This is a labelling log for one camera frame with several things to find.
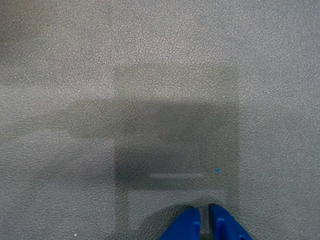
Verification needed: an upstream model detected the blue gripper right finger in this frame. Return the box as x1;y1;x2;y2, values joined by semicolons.
208;203;254;240

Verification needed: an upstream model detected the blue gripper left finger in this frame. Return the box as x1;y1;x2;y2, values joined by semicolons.
158;207;202;240

